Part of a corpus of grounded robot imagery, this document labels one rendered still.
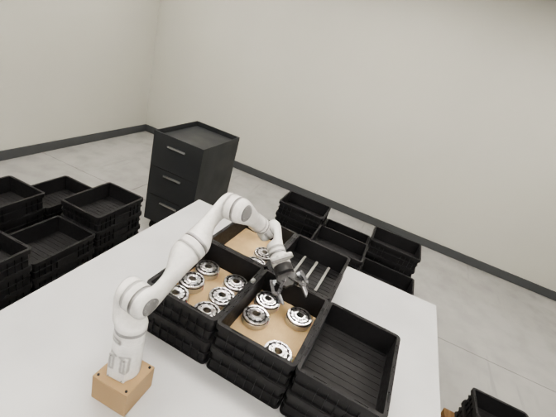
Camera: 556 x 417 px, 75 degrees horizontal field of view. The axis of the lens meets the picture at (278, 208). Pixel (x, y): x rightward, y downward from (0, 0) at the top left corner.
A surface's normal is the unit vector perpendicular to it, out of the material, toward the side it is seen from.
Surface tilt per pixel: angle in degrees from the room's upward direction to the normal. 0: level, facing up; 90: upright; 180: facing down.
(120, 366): 88
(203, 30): 90
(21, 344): 0
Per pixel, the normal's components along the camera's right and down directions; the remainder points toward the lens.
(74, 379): 0.26, -0.86
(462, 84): -0.36, 0.33
